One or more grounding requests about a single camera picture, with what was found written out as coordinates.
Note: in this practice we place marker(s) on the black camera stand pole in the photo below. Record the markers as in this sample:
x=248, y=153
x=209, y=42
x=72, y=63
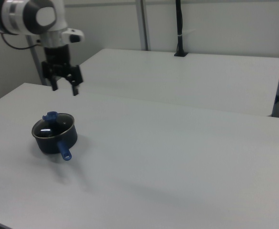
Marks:
x=179, y=23

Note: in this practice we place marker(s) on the glass lid with blue knob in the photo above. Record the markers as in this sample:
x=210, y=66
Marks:
x=51, y=126

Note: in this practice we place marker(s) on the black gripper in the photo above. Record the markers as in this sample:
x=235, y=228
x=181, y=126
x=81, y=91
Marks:
x=58, y=58

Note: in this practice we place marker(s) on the white folding table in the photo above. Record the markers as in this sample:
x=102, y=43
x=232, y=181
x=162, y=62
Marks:
x=177, y=78

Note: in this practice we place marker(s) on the grey metal wall post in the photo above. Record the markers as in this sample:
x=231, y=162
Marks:
x=142, y=23
x=35, y=62

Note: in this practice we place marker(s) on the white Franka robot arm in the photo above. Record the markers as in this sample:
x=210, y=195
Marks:
x=22, y=14

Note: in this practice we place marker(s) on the white zip tie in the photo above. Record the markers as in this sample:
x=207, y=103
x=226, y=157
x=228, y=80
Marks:
x=187, y=33

